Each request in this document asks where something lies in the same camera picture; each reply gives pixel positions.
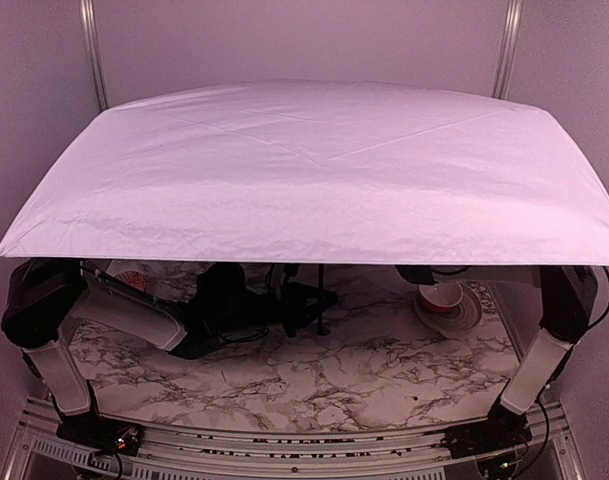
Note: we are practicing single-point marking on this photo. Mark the orange white bowl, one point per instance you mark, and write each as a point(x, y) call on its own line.
point(441, 297)

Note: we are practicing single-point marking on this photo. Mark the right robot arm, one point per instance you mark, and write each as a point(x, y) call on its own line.
point(568, 294)

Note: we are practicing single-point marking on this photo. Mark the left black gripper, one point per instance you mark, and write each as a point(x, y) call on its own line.
point(292, 307)

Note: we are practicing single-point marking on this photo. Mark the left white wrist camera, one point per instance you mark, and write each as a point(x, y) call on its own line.
point(278, 277)

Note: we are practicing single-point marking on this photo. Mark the grey ringed plate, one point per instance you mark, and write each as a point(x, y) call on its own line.
point(456, 323)

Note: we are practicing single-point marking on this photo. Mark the aluminium front rail base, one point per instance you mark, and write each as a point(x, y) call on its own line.
point(174, 452)

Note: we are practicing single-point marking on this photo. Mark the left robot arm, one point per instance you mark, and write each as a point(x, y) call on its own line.
point(44, 295)

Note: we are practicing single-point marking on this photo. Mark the aluminium frame post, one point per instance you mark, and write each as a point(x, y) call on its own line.
point(91, 39)
point(508, 47)

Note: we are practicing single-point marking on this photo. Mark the lilac folding umbrella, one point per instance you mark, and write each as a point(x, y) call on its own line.
point(290, 171)

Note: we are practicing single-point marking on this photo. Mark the right aluminium frame post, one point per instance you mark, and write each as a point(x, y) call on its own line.
point(508, 47)

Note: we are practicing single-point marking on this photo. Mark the left aluminium frame post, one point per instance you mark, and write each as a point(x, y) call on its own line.
point(91, 39)

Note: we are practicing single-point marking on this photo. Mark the red patterned bowl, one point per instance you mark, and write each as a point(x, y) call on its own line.
point(129, 273)

